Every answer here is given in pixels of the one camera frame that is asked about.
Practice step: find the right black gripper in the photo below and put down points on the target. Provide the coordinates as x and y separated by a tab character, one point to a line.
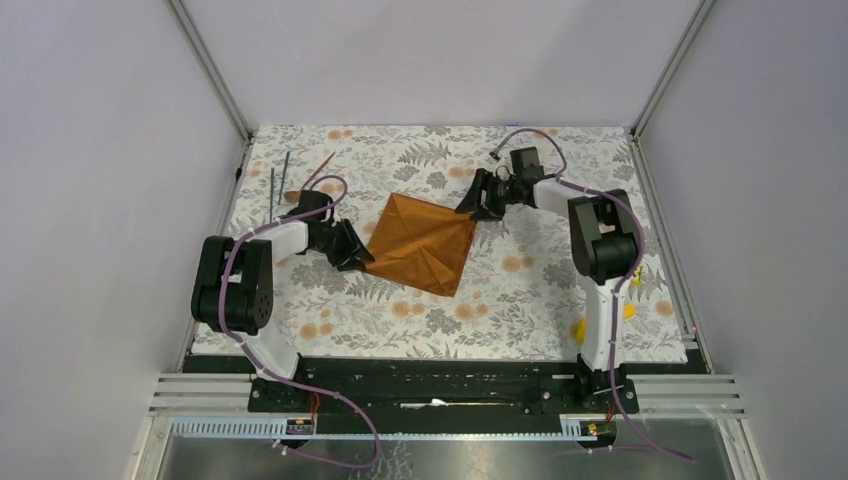
472	200

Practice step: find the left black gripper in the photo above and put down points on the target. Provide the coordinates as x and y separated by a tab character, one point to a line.
344	258

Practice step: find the orange cloth napkin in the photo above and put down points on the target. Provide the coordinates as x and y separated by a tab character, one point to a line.
421	245

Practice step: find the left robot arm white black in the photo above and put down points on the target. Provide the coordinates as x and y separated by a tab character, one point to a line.
233	292

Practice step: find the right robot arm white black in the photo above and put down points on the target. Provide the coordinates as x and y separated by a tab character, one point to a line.
606	239

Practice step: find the floral patterned table mat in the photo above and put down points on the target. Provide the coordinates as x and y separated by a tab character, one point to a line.
519	294

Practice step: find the brown wooden spoon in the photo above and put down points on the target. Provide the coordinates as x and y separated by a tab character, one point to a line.
293	196

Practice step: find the dark teal chopstick right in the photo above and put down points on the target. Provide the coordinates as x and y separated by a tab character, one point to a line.
283	177

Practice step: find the dark teal chopstick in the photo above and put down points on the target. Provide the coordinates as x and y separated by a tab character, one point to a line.
283	177
271	193

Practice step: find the dark teal chopstick left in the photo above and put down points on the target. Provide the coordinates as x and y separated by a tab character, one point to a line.
271	193

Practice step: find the yellow cylinder block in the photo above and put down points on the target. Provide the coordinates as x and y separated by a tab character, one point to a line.
578	331

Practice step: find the yellow cube block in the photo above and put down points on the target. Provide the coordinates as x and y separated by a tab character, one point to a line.
629	311

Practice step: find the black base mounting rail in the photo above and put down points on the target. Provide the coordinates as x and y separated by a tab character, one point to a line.
443	396

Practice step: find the left aluminium frame post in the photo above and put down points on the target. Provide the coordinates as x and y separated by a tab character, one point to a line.
192	35

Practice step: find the aluminium frame post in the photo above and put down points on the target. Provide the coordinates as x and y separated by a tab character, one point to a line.
679	53
192	35

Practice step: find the right aluminium frame post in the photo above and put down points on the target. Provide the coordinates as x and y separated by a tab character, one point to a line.
679	53

